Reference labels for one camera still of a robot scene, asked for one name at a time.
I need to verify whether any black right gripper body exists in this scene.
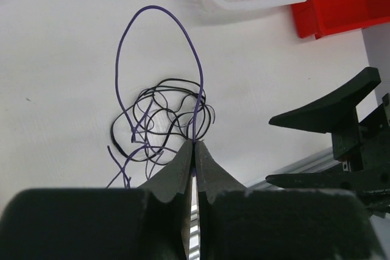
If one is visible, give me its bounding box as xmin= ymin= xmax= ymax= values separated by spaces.
xmin=330 ymin=92 xmax=390 ymax=218

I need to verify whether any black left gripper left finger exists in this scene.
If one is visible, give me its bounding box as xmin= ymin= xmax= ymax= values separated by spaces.
xmin=1 ymin=141 xmax=193 ymax=259

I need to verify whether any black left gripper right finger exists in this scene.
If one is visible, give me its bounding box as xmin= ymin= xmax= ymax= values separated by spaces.
xmin=194 ymin=141 xmax=387 ymax=259

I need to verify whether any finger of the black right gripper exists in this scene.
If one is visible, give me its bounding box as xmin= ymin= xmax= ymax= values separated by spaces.
xmin=269 ymin=67 xmax=381 ymax=133
xmin=266 ymin=170 xmax=389 ymax=193

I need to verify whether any multicolour wire bundle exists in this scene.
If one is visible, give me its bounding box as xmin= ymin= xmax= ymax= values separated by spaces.
xmin=110 ymin=78 xmax=216 ymax=163

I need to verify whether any red plastic tray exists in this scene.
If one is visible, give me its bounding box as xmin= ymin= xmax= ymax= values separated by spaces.
xmin=291 ymin=0 xmax=389 ymax=39

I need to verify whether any aluminium mounting rail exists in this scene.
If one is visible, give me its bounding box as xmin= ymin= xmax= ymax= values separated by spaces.
xmin=244 ymin=147 xmax=342 ymax=190

